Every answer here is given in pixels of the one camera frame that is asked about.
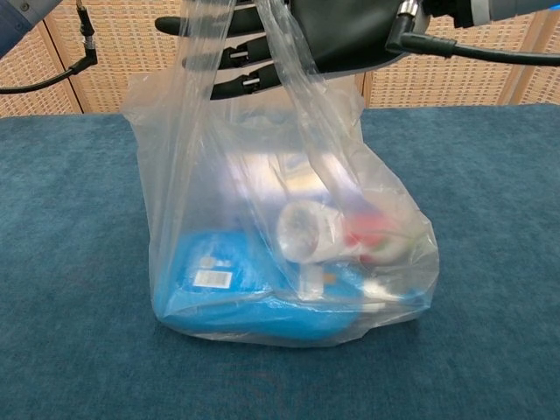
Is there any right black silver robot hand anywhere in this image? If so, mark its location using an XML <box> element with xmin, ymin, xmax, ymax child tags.
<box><xmin>155</xmin><ymin>0</ymin><xmax>421</xmax><ymax>102</ymax></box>

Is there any clear plastic bag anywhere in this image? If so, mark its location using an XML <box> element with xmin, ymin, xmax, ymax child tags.
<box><xmin>123</xmin><ymin>0</ymin><xmax>441</xmax><ymax>350</ymax></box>

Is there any white box with blue logo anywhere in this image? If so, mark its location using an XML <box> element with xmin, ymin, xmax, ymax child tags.
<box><xmin>227</xmin><ymin>148</ymin><xmax>352</xmax><ymax>209</ymax></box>

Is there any white bottle with red print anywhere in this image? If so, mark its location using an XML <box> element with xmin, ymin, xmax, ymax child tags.
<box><xmin>276</xmin><ymin>200</ymin><xmax>417</xmax><ymax>267</ymax></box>

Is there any woven bamboo folding screen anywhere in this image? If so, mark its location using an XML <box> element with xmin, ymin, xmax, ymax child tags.
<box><xmin>0</xmin><ymin>0</ymin><xmax>560</xmax><ymax>117</ymax></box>

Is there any blue plastic package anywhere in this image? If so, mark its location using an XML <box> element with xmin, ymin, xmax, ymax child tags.
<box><xmin>150</xmin><ymin>231</ymin><xmax>431</xmax><ymax>341</ymax></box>

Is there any blue carpet table mat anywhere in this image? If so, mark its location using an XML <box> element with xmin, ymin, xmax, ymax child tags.
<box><xmin>0</xmin><ymin>102</ymin><xmax>560</xmax><ymax>420</ymax></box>

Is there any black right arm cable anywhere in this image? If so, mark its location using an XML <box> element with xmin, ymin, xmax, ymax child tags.
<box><xmin>385</xmin><ymin>0</ymin><xmax>560</xmax><ymax>67</ymax></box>

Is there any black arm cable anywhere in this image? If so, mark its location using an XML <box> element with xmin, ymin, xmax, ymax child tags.
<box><xmin>0</xmin><ymin>0</ymin><xmax>99</xmax><ymax>95</ymax></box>
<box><xmin>385</xmin><ymin>0</ymin><xmax>560</xmax><ymax>67</ymax></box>

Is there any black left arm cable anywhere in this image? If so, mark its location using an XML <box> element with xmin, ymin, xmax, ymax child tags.
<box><xmin>0</xmin><ymin>0</ymin><xmax>99</xmax><ymax>95</ymax></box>

